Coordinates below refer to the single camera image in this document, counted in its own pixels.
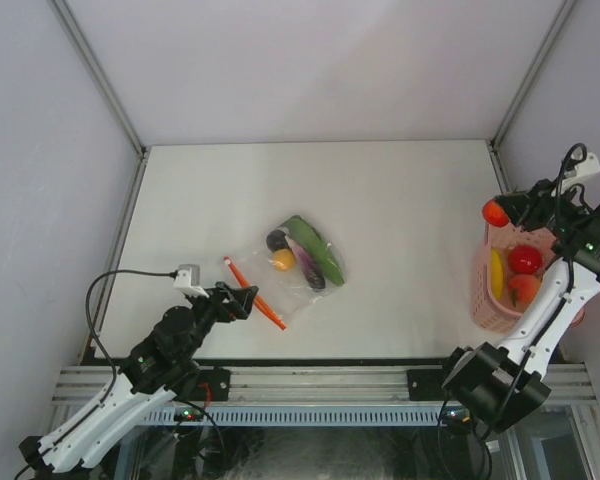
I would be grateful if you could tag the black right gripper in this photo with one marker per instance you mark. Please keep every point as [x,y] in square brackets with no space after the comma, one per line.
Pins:
[526,209]

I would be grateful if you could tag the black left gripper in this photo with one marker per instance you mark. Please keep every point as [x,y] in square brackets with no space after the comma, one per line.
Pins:
[238,305]

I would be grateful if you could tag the small orange fake carrot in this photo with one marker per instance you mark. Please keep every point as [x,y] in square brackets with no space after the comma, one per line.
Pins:
[494,215]

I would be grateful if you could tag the red fake apple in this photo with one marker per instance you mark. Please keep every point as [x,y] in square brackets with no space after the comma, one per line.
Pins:
[525,259]

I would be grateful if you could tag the wrinkled yellow fake fruit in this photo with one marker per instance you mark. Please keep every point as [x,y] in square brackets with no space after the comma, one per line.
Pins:
[283,260]

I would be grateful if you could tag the yellow fake banana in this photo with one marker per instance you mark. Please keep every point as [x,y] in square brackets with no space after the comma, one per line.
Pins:
[497,274]

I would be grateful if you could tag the clear zip top bag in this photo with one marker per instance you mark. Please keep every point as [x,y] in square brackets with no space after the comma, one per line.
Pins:
[281,296]

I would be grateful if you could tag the orange fake peach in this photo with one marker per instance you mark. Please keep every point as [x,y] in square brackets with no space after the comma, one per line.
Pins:
[522,289]

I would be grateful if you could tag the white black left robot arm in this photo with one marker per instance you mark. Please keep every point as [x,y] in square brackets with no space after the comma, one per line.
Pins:
[159,369]

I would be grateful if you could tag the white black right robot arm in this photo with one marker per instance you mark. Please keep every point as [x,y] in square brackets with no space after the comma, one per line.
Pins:
[502,385]

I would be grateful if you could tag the purple fake eggplant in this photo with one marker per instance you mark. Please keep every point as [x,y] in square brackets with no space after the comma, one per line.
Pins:
[280,239]

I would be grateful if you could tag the green fake leafy vegetable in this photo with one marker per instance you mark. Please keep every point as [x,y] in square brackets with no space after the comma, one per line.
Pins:
[317,247]

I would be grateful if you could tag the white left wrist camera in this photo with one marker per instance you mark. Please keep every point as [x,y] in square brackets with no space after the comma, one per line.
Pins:
[187,281]

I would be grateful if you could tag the aluminium corner frame post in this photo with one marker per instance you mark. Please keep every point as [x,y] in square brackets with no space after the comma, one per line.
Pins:
[546,46]

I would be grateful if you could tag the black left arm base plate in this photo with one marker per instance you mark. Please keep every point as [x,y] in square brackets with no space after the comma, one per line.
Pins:
[210,385]

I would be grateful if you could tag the perforated grey cable duct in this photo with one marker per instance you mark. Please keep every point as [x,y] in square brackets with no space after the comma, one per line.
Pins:
[296,416]

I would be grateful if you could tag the left aluminium corner post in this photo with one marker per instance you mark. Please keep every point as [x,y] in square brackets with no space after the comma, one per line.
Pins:
[79,41]

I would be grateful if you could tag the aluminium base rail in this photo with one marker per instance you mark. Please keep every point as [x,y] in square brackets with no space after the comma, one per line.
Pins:
[321,385]

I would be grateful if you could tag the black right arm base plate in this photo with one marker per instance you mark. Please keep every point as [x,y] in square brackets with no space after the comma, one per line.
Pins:
[425,384]

